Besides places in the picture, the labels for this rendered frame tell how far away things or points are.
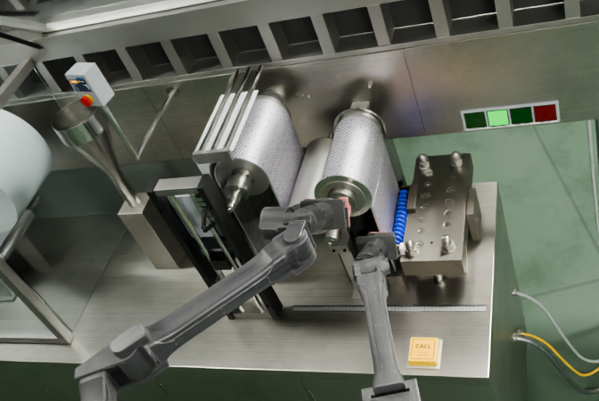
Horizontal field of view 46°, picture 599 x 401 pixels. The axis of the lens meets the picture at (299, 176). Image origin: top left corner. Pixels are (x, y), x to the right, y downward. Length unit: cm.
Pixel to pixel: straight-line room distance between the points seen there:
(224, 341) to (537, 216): 172
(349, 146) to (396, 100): 23
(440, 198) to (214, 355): 78
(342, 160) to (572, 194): 178
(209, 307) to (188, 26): 89
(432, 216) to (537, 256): 125
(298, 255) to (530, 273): 183
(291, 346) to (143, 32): 96
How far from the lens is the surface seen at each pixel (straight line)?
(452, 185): 203
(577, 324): 295
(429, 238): 191
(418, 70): 190
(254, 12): 189
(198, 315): 138
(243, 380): 212
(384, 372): 144
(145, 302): 232
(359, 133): 185
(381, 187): 189
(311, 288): 208
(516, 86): 191
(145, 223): 221
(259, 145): 180
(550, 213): 331
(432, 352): 183
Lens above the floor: 244
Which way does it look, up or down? 39 degrees down
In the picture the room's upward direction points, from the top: 24 degrees counter-clockwise
